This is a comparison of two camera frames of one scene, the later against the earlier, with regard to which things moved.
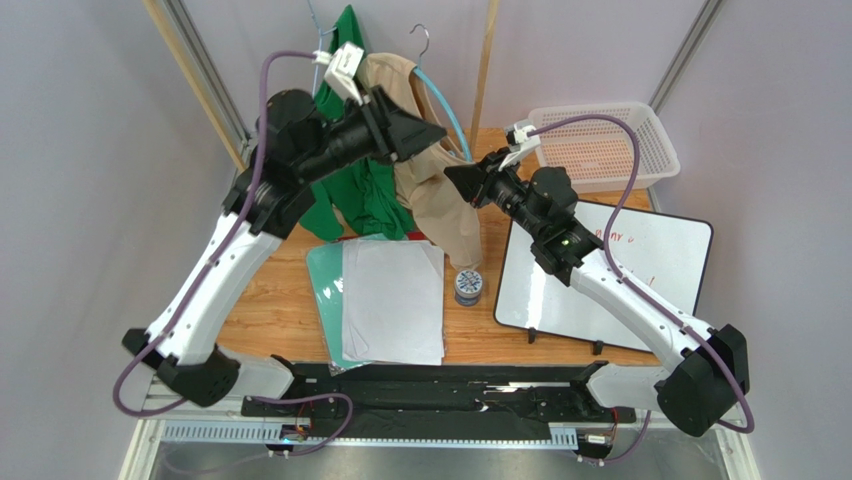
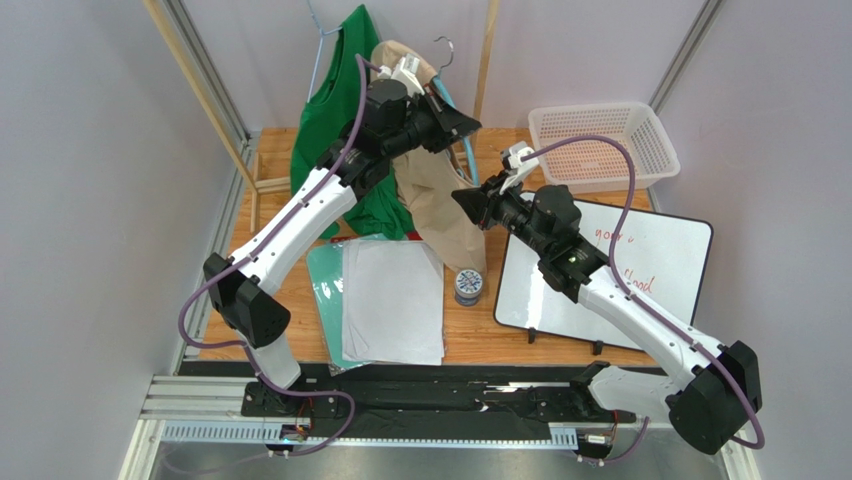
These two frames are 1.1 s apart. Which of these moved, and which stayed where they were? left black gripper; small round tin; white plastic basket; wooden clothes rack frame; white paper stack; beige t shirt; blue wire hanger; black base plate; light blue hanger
Moved: left black gripper; light blue hanger; beige t shirt
Stayed: blue wire hanger; white plastic basket; wooden clothes rack frame; small round tin; white paper stack; black base plate
